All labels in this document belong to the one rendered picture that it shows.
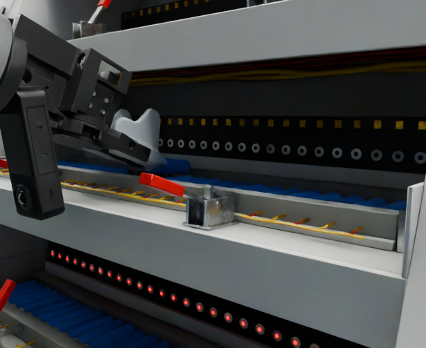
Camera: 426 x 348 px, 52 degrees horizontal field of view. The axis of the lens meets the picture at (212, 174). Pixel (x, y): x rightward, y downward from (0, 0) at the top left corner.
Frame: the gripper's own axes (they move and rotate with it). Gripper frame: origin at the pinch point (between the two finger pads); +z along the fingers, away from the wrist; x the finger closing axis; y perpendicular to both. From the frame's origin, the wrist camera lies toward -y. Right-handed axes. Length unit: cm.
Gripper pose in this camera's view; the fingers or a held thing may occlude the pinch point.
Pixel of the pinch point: (149, 166)
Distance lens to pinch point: 51.5
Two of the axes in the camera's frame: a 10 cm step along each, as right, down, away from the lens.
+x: -7.8, -0.9, 6.2
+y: 2.4, -9.6, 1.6
